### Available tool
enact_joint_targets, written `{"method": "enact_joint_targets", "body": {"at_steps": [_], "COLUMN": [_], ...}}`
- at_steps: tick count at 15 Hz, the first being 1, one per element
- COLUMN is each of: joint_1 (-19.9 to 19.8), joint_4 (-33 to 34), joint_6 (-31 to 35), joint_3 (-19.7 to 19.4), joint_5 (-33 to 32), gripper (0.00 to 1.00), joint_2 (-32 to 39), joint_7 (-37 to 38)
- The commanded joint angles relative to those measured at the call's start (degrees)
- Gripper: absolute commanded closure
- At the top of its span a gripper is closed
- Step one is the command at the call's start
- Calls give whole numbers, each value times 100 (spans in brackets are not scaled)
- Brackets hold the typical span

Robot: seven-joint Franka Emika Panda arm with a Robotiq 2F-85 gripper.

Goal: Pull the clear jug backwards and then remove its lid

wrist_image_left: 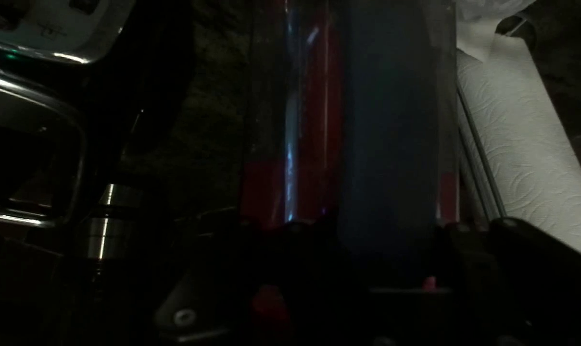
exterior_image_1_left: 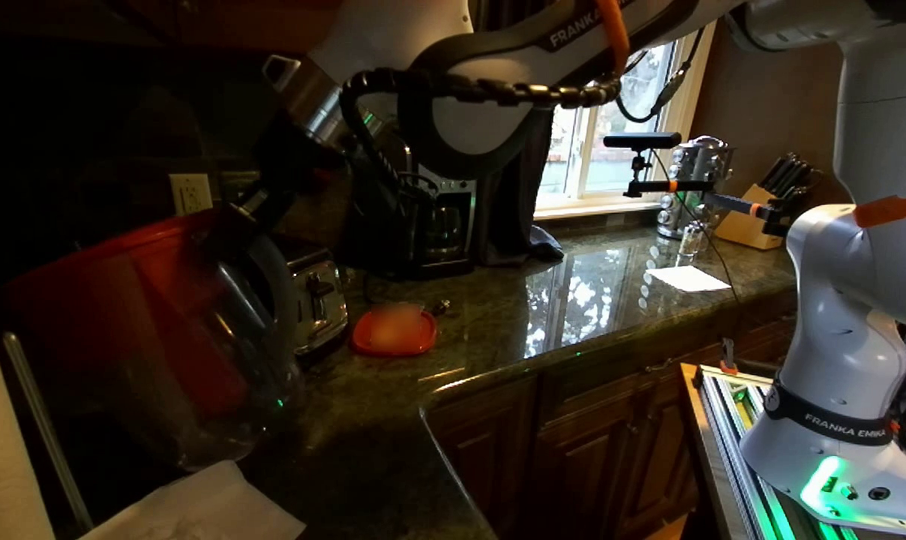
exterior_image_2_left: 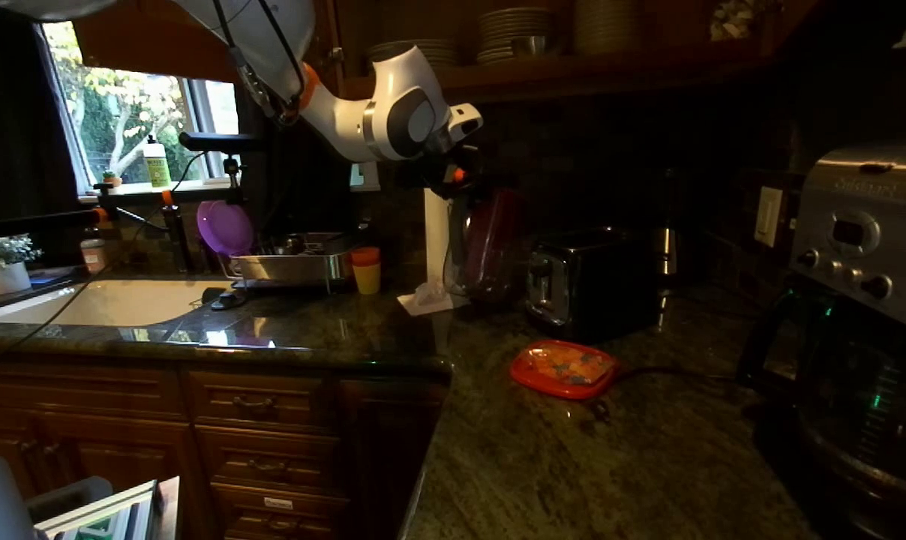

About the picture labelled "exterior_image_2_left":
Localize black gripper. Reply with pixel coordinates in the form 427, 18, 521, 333
427, 130, 488, 200

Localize white paper towel roll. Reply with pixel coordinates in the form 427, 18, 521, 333
418, 186, 459, 302

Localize orange plastic cup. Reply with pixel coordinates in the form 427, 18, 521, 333
349, 243, 384, 301

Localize stack of white plates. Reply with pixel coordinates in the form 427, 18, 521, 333
473, 2, 557, 63

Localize black silver toaster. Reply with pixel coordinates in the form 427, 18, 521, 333
520, 224, 666, 344

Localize metal dish tray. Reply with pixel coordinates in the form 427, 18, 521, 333
225, 231, 353, 293

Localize small red orange bowl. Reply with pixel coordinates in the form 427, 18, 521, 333
504, 336, 624, 404

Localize purple plastic bowl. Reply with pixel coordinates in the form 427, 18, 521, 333
193, 197, 259, 259

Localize green soap bottle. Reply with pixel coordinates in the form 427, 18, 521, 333
142, 135, 173, 192

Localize bright kitchen window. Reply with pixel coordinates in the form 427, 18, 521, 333
36, 18, 243, 197

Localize brown wooden cabinets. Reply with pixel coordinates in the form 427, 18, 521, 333
0, 348, 451, 540

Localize kitchen sink basin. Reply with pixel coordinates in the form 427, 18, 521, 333
0, 274, 231, 331

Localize silver black coffee maker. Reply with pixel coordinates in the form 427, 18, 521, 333
734, 143, 906, 540

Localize white potted plant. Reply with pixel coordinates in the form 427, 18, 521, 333
0, 235, 45, 301

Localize black camera tripod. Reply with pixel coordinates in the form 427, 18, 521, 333
197, 148, 268, 311

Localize black stereo camera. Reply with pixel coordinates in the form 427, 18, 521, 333
178, 130, 268, 157

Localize white wall outlet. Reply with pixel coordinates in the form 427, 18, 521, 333
751, 184, 785, 253

